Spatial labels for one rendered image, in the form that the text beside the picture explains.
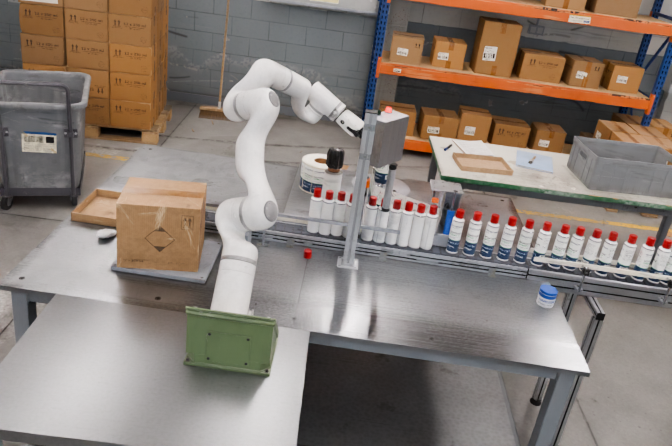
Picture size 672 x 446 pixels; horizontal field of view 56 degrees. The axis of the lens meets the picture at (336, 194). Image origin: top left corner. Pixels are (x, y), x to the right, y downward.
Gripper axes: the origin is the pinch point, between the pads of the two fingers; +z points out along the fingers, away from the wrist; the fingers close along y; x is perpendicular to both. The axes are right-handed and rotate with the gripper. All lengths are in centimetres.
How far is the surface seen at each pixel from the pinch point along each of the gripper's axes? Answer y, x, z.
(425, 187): 75, 30, 38
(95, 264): -67, 85, -46
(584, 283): 21, -8, 111
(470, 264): 8, 15, 69
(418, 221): 3.1, 14.1, 39.0
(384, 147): -15.3, -8.4, 7.0
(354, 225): -16.3, 25.5, 19.1
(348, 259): -16, 40, 27
